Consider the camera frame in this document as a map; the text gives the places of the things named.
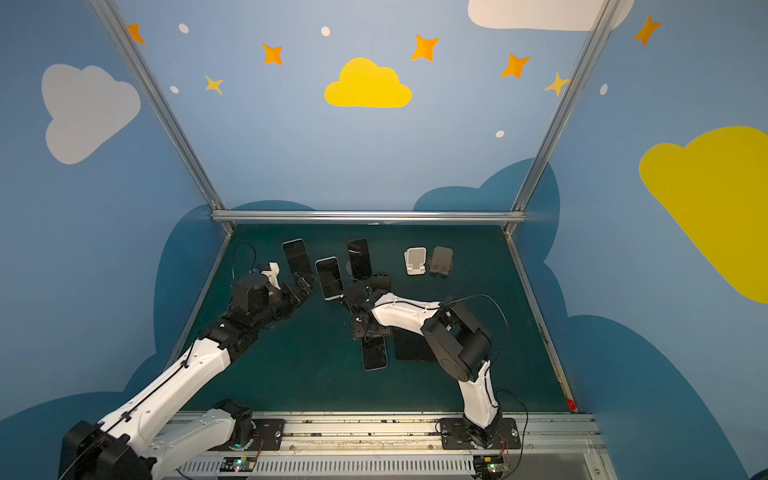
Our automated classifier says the white-edged phone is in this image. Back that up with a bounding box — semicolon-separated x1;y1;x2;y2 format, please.
315;256;344;301

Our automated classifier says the purple phone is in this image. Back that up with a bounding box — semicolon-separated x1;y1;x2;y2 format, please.
361;336;388;372

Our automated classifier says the black phone stand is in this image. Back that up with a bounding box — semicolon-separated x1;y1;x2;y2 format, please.
370;273;392;292

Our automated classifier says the white phone stand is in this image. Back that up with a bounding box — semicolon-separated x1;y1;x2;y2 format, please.
404;247;427;276

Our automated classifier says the round wooden phone stand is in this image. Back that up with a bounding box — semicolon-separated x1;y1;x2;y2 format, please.
428;246;454;277

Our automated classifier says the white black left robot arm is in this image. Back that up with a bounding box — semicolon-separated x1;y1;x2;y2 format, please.
58;262;314;479

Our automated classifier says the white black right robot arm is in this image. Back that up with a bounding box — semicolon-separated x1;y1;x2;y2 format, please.
341;285;502;449

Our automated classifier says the horizontal aluminium back bar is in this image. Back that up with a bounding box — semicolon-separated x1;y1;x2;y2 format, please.
211;210;526;224

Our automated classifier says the left circuit board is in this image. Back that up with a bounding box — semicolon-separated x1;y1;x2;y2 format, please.
219;457;258;473

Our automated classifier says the circuit board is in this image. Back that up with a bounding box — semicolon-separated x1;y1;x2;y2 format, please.
472;456;510;480
219;457;258;473

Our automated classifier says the right circuit board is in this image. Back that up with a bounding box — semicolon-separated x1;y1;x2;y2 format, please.
472;456;510;480

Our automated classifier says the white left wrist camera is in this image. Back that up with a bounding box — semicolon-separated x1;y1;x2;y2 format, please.
259;262;280;289

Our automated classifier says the aluminium rail front frame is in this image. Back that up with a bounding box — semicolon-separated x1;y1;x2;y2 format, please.
162;411;617;479

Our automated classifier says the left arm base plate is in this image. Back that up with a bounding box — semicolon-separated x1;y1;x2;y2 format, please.
224;418;285;451

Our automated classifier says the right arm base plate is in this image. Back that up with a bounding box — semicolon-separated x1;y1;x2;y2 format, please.
437;417;522;450

